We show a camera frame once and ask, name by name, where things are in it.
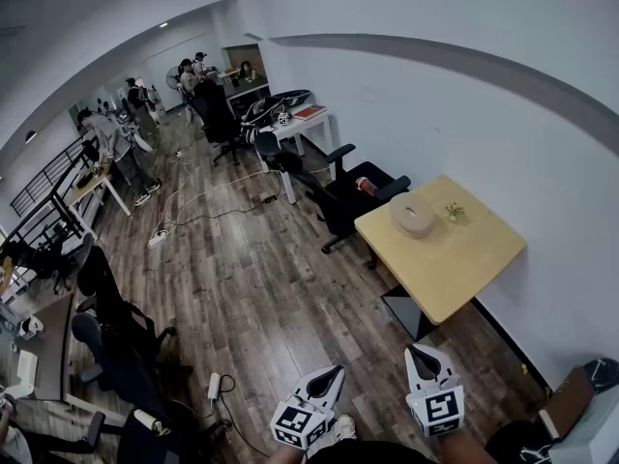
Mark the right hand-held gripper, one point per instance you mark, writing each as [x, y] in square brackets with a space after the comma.
[437, 411]

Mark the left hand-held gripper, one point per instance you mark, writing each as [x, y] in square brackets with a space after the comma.
[302, 426]

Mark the round wooden box lid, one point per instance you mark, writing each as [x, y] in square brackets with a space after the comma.
[399, 211]

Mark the person's right forearm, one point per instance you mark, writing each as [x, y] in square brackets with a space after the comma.
[464, 450]

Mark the person's left forearm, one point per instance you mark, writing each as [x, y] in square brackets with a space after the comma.
[287, 456]

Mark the large white box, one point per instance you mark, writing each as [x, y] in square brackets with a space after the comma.
[595, 433]

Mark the person's white shoe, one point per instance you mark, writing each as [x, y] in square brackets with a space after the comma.
[344, 426]

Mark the black table base panel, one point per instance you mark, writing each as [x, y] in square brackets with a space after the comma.
[406, 312]

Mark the person's black clothing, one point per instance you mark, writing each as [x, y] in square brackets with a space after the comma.
[377, 455]

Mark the black round stool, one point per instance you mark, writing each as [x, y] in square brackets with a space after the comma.
[512, 440]

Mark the small green potted plant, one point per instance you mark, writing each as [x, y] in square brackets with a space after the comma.
[454, 212]

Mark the black round table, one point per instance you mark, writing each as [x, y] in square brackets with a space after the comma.
[602, 372]

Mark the black office chair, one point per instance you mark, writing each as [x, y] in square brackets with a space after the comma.
[217, 114]
[48, 259]
[348, 196]
[145, 443]
[111, 298]
[126, 375]

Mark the red drink bottle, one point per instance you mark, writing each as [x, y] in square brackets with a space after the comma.
[366, 186]

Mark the white table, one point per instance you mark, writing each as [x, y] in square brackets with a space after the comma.
[309, 124]

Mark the spare hand-held gripper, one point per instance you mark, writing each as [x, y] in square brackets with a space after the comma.
[283, 119]

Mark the dark grey desk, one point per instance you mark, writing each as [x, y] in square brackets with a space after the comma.
[48, 346]

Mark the small white power strip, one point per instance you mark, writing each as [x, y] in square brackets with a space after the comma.
[176, 153]

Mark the red book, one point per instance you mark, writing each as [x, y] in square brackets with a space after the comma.
[309, 112]

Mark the black oval tray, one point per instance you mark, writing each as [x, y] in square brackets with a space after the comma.
[292, 97]

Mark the white gadget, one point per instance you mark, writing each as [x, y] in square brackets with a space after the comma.
[30, 327]

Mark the small wooden table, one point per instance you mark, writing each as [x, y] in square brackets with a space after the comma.
[89, 184]

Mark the standing fan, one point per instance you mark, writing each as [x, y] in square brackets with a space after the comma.
[172, 78]

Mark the black metal railing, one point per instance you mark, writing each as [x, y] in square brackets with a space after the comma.
[43, 182]

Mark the round wall lamp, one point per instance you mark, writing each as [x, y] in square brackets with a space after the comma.
[30, 136]

